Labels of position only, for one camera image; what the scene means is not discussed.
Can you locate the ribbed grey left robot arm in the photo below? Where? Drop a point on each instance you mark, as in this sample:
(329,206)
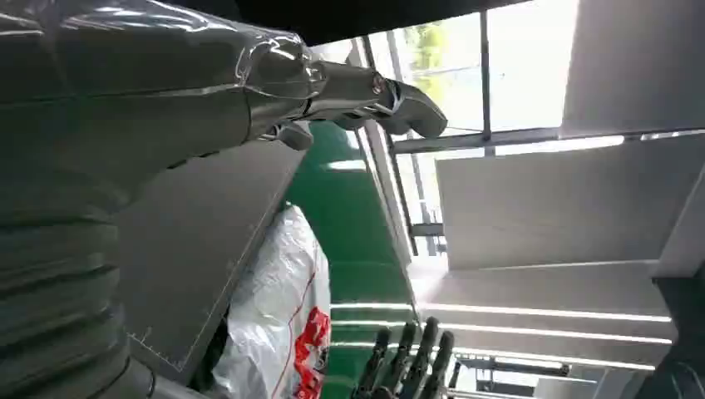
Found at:
(55,308)

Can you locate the grey metal rack frame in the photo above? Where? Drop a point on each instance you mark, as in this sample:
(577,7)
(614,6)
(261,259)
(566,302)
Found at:
(512,371)

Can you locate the grey metal window frame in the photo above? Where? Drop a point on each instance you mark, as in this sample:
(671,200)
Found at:
(484,137)

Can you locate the dark right robot hand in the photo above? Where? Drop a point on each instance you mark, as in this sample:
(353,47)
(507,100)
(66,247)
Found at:
(418,358)

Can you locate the white partition panel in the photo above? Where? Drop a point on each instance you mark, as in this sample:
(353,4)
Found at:
(556,204)

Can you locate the dark grey machine housing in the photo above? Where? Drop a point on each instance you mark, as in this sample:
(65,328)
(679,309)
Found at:
(680,341)

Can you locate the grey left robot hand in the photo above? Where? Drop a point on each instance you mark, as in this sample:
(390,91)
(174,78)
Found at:
(138,93)

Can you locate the grey stitched table mat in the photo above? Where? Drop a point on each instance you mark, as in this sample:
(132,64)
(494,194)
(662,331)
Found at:
(204,231)

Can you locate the white plastic parcel red print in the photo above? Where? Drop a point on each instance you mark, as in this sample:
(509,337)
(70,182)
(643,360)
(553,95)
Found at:
(275,308)

